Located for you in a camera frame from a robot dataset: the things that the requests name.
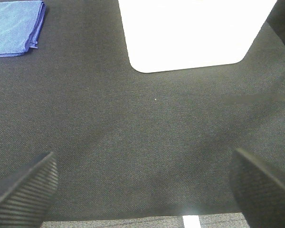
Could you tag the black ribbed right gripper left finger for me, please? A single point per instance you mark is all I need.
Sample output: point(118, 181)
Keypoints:
point(26, 195)

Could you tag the black fabric table cover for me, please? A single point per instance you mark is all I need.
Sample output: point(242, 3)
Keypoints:
point(128, 144)

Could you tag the blue folded microfiber towel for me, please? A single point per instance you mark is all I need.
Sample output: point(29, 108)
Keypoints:
point(20, 26)

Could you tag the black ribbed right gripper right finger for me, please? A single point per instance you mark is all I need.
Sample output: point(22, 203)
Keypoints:
point(259, 190)

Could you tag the white plastic storage bin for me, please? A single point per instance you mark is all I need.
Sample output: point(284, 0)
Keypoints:
point(164, 35)

